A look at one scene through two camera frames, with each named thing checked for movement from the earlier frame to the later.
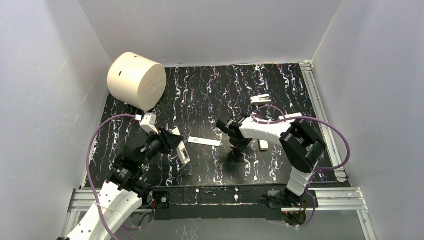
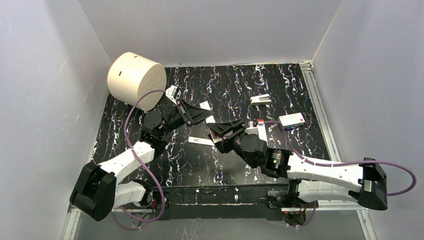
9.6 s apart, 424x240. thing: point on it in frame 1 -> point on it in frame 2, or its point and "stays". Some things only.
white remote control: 204,141 stays
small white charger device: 260,99 stays
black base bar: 227,202 stays
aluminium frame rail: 361,208 stays
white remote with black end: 181,149 -> 210,120
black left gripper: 171,139 -> 183,112
